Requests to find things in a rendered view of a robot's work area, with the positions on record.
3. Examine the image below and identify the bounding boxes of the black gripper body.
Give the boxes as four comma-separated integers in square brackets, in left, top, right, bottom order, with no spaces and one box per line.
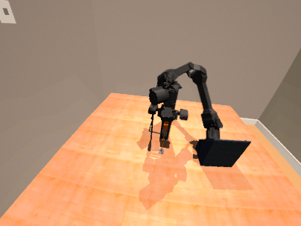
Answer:
[148,101,188,121]

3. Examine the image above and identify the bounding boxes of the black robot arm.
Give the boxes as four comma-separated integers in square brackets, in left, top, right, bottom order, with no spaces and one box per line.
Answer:
[149,62,223,139]

